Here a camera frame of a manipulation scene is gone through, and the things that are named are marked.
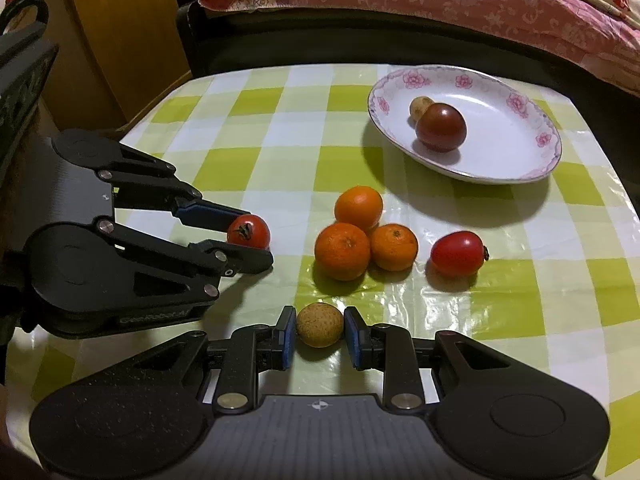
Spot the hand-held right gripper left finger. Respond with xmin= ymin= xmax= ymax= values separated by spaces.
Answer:
xmin=125 ymin=305 xmax=297 ymax=416

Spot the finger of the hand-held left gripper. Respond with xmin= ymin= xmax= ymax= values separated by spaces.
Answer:
xmin=95 ymin=217 xmax=275 ymax=306
xmin=97 ymin=142 xmax=251 ymax=234

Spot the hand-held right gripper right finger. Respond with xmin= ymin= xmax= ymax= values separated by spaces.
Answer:
xmin=343 ymin=306 xmax=521 ymax=413

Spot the small red tomato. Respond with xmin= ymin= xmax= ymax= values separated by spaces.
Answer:
xmin=227 ymin=214 xmax=271 ymax=251

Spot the brown longan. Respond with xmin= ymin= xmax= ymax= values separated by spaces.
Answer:
xmin=409 ymin=96 xmax=436 ymax=123
xmin=296 ymin=302 xmax=345 ymax=348

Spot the orange mandarin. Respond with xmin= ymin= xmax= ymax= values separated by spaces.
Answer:
xmin=334 ymin=186 xmax=384 ymax=232
xmin=314 ymin=222 xmax=372 ymax=282
xmin=370 ymin=223 xmax=419 ymax=272

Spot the large red tomato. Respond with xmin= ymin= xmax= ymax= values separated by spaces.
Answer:
xmin=430 ymin=230 xmax=490 ymax=277

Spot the white floral plate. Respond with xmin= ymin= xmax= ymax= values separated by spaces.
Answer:
xmin=367 ymin=64 xmax=563 ymax=185

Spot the green checked plastic tablecloth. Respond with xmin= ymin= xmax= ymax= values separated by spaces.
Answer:
xmin=0 ymin=62 xmax=640 ymax=480

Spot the wooden cabinet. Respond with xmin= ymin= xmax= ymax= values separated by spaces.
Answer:
xmin=30 ymin=0 xmax=193 ymax=131

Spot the black bed base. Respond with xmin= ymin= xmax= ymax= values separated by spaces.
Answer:
xmin=175 ymin=2 xmax=640 ymax=126

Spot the dark purple tomato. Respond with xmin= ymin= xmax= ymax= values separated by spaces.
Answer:
xmin=415 ymin=102 xmax=468 ymax=153

